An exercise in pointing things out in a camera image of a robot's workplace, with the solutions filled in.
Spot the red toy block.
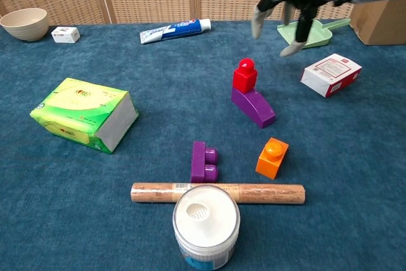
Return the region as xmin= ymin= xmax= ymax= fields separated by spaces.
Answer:
xmin=233 ymin=58 xmax=258 ymax=93

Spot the pale green dustpan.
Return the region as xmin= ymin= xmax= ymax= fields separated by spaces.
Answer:
xmin=277 ymin=18 xmax=351 ymax=50

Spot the green tissue pack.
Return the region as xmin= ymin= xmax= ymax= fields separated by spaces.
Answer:
xmin=29 ymin=77 xmax=140 ymax=155

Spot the blue carpet table cover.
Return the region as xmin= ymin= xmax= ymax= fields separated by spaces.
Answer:
xmin=0 ymin=20 xmax=406 ymax=271

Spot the white and red carton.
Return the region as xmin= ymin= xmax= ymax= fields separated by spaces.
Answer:
xmin=300 ymin=53 xmax=363 ymax=98

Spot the orange block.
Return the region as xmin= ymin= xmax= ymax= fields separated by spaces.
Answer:
xmin=255 ymin=137 xmax=290 ymax=180

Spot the small purple lego block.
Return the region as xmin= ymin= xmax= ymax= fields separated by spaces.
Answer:
xmin=190 ymin=140 xmax=219 ymax=184

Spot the blue white toothpaste tube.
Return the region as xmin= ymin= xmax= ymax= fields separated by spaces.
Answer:
xmin=140 ymin=18 xmax=212 ymax=45

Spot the long purple block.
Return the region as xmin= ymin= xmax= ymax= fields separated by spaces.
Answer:
xmin=230 ymin=87 xmax=277 ymax=129

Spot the beige bowl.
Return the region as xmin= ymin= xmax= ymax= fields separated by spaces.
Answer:
xmin=0 ymin=8 xmax=50 ymax=42

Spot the small white box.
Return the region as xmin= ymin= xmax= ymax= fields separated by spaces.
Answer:
xmin=51 ymin=26 xmax=81 ymax=44

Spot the cardboard box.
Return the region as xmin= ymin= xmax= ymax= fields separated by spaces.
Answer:
xmin=349 ymin=0 xmax=406 ymax=46

